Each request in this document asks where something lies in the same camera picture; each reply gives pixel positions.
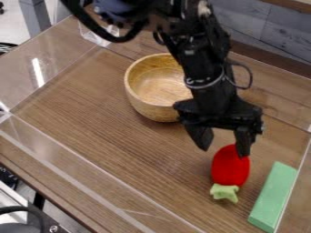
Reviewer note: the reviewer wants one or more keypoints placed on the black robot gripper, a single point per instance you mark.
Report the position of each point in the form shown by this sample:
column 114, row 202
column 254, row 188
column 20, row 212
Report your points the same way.
column 242, row 117

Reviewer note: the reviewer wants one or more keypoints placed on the red felt strawberry green leaves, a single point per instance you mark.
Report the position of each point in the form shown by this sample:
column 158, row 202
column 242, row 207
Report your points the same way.
column 230, row 173

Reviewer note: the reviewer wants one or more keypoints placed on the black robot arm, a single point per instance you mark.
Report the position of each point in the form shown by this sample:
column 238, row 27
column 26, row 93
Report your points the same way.
column 186, row 27

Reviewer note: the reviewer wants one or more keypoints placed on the light wooden bowl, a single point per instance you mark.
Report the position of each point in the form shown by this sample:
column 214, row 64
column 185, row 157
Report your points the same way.
column 154, row 87

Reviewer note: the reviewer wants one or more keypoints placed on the green rectangular foam block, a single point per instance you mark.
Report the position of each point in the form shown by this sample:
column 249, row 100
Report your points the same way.
column 271, row 201

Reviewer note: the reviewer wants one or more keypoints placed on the clear acrylic enclosure wall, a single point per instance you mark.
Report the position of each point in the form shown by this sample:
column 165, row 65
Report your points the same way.
column 123, row 174

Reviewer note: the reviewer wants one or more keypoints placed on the black metal bracket with bolt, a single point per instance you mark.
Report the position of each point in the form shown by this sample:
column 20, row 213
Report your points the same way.
column 42, row 220

